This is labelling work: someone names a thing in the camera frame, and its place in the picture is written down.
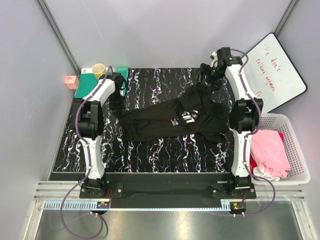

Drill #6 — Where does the white plastic laundry basket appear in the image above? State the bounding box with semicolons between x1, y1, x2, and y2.
249;113;311;186

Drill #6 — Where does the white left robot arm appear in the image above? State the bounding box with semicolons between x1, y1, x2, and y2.
74;72;127;198

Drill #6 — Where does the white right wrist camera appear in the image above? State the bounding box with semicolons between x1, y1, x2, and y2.
210;51;218;68

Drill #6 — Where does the green book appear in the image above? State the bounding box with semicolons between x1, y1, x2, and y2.
74;66;129;99

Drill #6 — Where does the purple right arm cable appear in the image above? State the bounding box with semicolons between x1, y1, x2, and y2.
207;48;277;217

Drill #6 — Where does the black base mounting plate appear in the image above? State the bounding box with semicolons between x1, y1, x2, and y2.
82;173;242;209

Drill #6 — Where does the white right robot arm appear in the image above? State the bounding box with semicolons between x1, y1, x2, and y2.
198;47;264;200

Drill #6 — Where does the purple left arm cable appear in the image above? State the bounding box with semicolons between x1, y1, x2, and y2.
59;65;115;240

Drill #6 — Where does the pink cube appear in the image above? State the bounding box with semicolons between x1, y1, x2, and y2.
64;75;79;90

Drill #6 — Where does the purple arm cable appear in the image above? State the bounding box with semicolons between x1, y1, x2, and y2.
207;48;277;217
59;65;115;240

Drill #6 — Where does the black t shirt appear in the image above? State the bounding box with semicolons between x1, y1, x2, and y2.
118;83;229;143

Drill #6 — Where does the whiteboard with red writing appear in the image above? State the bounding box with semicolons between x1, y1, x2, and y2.
244;33;308;113

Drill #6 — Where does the white t shirt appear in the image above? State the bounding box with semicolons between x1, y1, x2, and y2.
252;166;281;182

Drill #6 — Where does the yellow cup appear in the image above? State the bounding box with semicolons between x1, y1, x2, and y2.
91;63;107;80

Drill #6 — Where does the pink t shirt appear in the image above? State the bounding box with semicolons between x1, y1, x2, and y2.
249;129;292;179

